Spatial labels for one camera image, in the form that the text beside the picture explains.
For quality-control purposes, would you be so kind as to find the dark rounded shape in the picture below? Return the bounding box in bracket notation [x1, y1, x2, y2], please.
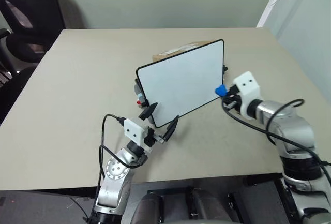
[137, 191, 167, 224]

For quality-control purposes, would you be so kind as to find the black office chair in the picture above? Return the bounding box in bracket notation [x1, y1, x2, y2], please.
[0, 0, 66, 125]

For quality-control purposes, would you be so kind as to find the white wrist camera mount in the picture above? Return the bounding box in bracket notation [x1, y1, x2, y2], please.
[232, 71, 261, 120]
[123, 117, 152, 147]

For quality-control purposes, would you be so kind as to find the brown cardboard box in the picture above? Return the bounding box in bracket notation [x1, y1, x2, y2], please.
[152, 40, 216, 63]

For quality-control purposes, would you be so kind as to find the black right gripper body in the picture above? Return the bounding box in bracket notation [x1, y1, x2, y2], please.
[222, 85, 243, 111]

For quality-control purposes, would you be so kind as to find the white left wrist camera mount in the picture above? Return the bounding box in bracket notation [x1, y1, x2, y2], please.
[123, 117, 152, 147]

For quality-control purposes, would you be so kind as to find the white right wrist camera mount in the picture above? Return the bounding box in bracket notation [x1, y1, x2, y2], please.
[232, 71, 261, 120]

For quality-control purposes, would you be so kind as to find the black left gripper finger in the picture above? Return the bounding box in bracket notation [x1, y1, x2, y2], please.
[138, 102, 159, 121]
[163, 115, 180, 142]

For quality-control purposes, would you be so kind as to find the thin black floor cable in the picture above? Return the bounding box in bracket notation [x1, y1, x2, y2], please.
[67, 197, 90, 223]

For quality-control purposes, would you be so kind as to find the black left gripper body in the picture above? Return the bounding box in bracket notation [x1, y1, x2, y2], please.
[142, 127, 166, 147]

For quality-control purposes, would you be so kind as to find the black framed whiteboard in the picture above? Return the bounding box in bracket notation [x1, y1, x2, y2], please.
[136, 39, 225, 129]

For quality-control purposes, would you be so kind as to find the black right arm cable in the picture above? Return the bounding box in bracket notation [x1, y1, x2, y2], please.
[221, 98, 331, 191]

